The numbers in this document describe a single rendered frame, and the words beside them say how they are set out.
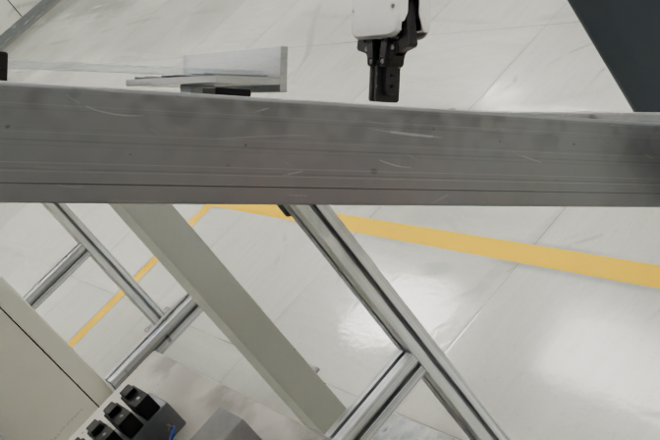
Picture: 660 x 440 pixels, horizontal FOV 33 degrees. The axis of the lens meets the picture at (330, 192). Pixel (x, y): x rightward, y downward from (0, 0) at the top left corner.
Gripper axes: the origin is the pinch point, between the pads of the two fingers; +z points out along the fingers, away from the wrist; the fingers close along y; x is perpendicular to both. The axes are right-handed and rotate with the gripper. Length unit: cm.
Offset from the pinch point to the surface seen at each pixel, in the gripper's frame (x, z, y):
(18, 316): 14, 42, 96
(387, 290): -16.4, 27.4, 21.0
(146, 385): 21.6, 36.6, 15.1
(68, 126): 53, 6, -49
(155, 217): 9, 19, 46
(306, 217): -2.8, 17.2, 21.1
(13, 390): 15, 56, 96
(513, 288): -70, 34, 56
